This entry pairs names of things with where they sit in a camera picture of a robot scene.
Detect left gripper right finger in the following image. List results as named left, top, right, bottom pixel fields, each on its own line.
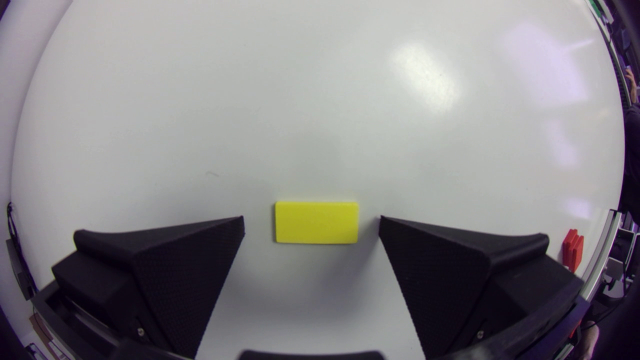
left=378, top=215, right=585, bottom=359

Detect yellow wooden block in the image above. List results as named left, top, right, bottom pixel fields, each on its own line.
left=274, top=201, right=360, bottom=245

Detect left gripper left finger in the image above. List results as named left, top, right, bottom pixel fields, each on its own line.
left=51, top=215, right=246, bottom=359

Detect pile of red wooden blocks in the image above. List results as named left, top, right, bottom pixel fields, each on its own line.
left=562, top=229, right=585, bottom=273

